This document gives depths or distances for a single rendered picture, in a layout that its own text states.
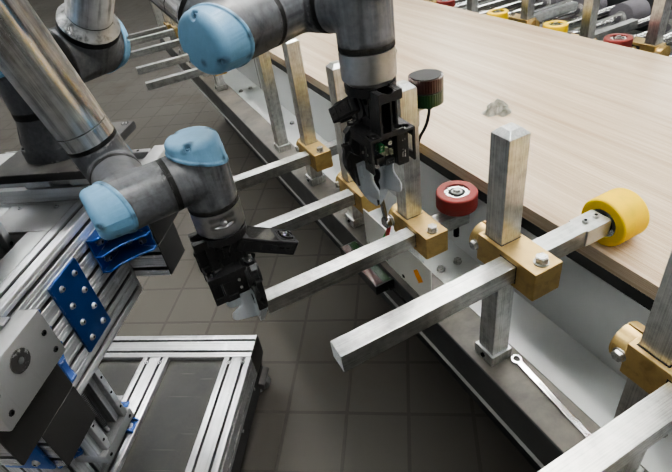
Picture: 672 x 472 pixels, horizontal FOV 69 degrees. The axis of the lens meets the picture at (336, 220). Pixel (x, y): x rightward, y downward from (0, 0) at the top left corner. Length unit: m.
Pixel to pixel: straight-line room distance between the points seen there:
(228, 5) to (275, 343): 1.52
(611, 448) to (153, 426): 1.29
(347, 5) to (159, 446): 1.29
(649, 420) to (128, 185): 0.63
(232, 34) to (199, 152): 0.17
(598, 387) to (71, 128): 0.96
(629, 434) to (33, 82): 0.77
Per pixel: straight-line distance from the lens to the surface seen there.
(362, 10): 0.63
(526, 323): 1.12
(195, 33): 0.59
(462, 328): 0.99
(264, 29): 0.61
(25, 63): 0.73
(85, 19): 1.10
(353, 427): 1.70
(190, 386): 1.66
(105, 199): 0.67
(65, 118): 0.75
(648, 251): 0.90
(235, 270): 0.77
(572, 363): 1.07
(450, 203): 0.95
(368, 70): 0.65
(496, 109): 1.29
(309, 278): 0.88
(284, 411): 1.77
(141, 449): 1.60
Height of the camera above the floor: 1.45
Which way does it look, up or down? 36 degrees down
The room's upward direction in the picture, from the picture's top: 10 degrees counter-clockwise
